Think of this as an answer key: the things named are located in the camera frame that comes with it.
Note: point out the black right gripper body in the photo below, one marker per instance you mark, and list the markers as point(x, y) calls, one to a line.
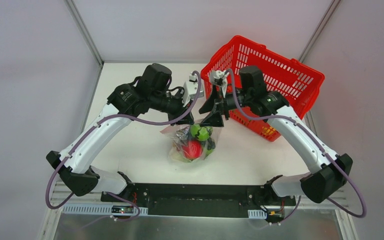
point(217, 108)

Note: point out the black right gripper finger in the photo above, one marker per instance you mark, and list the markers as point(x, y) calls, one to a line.
point(213, 119)
point(211, 105)

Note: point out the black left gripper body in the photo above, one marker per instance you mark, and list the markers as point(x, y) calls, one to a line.
point(181, 112)

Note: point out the green mangosteen fruit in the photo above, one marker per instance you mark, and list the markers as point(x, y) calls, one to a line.
point(200, 133)

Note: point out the dark grape bunch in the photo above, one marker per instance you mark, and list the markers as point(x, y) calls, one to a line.
point(209, 145)

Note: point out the clear zip top bag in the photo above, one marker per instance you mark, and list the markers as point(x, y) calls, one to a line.
point(179, 136)

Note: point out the light green round fruit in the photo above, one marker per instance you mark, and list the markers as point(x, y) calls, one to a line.
point(207, 151)

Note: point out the red apple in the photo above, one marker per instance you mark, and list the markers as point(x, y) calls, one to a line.
point(192, 149)

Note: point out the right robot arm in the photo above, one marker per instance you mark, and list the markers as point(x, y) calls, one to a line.
point(328, 171)

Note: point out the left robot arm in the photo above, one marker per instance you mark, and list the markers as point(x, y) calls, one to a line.
point(148, 100)

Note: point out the red plastic basket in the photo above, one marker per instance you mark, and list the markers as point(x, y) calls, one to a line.
point(298, 83)

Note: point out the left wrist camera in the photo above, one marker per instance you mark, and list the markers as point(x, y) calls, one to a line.
point(191, 90)

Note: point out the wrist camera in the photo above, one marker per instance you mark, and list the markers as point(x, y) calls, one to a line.
point(191, 90)
point(219, 78)

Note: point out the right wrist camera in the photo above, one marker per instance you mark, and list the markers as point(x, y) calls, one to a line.
point(219, 78)

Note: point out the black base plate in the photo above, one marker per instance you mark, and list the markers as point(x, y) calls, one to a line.
point(203, 200)

